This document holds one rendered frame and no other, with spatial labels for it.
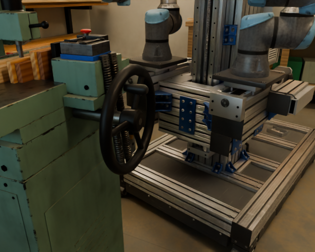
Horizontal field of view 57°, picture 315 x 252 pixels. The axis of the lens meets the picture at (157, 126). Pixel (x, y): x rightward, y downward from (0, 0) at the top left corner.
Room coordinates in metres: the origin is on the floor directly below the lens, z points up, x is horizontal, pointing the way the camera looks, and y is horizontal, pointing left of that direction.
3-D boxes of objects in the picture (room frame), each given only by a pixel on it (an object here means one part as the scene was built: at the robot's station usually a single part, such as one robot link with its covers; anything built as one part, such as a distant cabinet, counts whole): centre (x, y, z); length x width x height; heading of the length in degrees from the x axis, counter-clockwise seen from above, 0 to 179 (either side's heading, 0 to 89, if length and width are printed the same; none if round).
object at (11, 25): (0.84, 0.40, 1.03); 0.14 x 0.07 x 0.09; 68
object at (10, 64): (0.84, 0.34, 0.93); 0.22 x 0.01 x 0.06; 158
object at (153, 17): (1.50, 0.00, 0.98); 0.13 x 0.12 x 0.14; 154
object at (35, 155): (0.88, 0.50, 0.76); 0.57 x 0.45 x 0.09; 68
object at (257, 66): (1.18, -0.38, 0.87); 0.15 x 0.15 x 0.10
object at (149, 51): (1.49, 0.00, 0.87); 0.15 x 0.15 x 0.10
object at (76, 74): (0.80, 0.19, 0.91); 0.15 x 0.14 x 0.09; 158
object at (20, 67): (0.86, 0.31, 0.92); 0.25 x 0.02 x 0.05; 158
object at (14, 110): (0.83, 0.27, 0.87); 0.61 x 0.30 x 0.06; 158
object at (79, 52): (0.80, 0.19, 0.99); 0.13 x 0.11 x 0.06; 158
